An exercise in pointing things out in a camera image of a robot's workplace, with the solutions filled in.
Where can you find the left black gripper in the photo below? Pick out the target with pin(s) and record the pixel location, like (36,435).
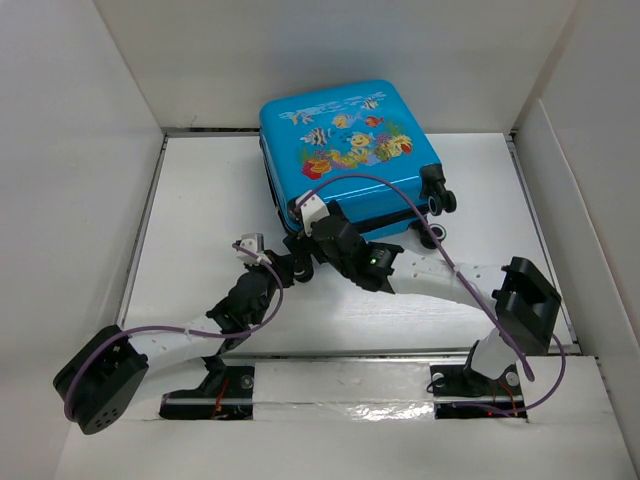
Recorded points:
(282,264)

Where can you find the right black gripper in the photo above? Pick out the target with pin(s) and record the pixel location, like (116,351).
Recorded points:
(336,210)

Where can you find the blue kids suitcase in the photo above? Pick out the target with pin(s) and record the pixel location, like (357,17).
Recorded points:
(361,146)

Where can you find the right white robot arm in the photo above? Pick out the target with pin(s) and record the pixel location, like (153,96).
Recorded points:
(524,305)

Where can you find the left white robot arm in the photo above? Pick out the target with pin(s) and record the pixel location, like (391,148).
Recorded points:
(100,381)

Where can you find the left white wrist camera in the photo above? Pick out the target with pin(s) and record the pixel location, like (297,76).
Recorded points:
(250,249)

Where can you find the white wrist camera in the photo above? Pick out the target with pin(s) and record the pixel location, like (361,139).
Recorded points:
(250,249)
(311,209)

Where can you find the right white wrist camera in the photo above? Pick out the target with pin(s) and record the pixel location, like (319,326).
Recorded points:
(311,209)

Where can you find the metal base rail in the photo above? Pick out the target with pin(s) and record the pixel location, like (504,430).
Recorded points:
(353,389)

